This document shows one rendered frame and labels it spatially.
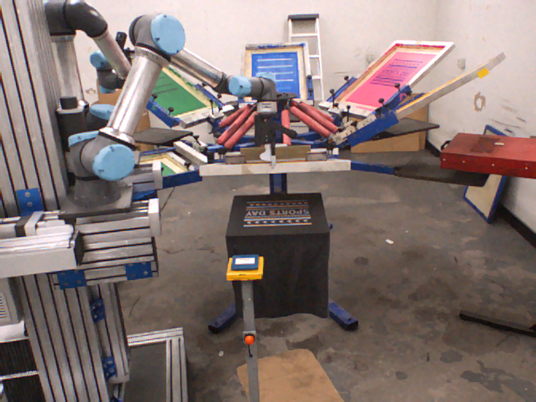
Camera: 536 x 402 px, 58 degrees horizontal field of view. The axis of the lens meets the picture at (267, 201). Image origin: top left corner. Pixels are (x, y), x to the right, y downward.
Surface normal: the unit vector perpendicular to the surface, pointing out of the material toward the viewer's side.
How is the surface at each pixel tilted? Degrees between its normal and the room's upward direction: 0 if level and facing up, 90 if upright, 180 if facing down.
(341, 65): 90
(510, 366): 0
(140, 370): 0
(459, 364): 0
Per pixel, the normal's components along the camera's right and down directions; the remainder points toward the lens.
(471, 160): -0.51, 0.36
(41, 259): 0.19, 0.35
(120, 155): 0.61, 0.36
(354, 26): -0.02, 0.37
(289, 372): 0.00, -0.93
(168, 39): 0.72, 0.12
